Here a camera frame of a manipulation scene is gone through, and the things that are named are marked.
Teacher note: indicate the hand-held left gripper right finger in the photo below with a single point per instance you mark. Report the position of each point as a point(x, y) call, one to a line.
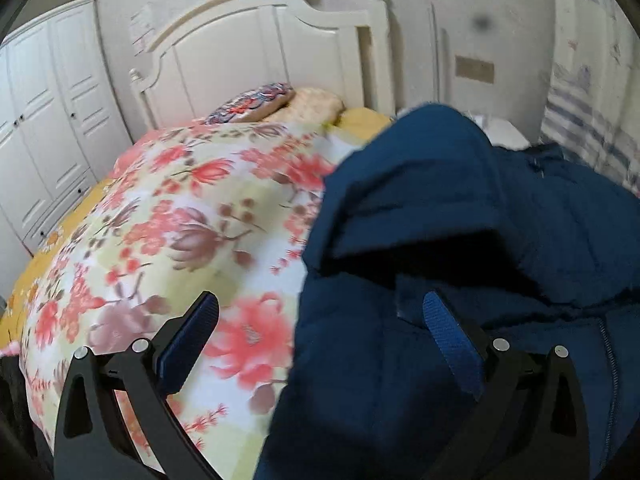
point(452, 335)

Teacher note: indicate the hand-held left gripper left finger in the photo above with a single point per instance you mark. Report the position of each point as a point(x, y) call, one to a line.
point(185, 340)

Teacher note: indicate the dark blue padded jacket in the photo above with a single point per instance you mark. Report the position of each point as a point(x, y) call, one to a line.
point(450, 240)

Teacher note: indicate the floral quilt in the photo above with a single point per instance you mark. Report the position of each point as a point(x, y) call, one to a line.
point(165, 240)

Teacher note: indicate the yellow bed sheet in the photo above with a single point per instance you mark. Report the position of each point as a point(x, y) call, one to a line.
point(45, 270)

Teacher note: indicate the white bedside table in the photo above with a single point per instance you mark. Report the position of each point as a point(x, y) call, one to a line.
point(502, 132)

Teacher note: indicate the colourful patterned pillow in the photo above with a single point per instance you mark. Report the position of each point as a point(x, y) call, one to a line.
point(247, 102)

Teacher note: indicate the white wardrobe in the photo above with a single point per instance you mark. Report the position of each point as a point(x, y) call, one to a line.
point(45, 120)

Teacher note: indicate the beige pillow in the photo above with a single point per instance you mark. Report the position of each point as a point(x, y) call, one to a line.
point(305, 105)

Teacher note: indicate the white wooden headboard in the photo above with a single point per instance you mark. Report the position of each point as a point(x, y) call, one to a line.
point(260, 50)

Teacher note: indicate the printed striped curtain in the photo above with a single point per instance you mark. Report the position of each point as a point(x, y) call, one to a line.
point(595, 70)

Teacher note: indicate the beige wall switch plate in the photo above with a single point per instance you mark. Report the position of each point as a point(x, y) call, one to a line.
point(474, 69)

